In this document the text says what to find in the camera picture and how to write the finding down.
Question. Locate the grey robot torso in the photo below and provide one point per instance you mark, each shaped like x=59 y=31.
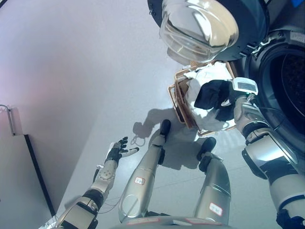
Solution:
x=171 y=222

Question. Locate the round glass washing machine door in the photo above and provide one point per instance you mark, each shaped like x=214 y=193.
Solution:
x=200 y=28

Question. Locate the dark front-loading washing machine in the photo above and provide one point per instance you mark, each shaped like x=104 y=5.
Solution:
x=283 y=78

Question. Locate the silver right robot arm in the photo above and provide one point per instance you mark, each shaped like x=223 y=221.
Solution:
x=269 y=152

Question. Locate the black garment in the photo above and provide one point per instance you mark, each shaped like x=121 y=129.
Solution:
x=210 y=94

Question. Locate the white garment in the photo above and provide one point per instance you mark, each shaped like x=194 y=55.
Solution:
x=202 y=119

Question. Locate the silver right robot leg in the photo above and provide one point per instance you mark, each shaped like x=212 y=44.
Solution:
x=214 y=181

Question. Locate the silver left robot leg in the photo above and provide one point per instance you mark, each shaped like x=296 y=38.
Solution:
x=140 y=174

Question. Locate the black panel edge strip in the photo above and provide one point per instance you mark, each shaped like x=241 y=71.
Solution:
x=39 y=174

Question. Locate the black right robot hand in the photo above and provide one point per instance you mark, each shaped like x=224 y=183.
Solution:
x=245 y=85

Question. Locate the wooden laundry basket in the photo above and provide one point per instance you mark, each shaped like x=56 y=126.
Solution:
x=181 y=95

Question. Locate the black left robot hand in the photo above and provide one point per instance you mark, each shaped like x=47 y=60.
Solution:
x=116 y=153

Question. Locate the silver robot leg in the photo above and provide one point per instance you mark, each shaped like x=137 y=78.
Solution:
x=214 y=181
x=140 y=174

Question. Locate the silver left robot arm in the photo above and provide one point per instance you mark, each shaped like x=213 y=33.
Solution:
x=95 y=188

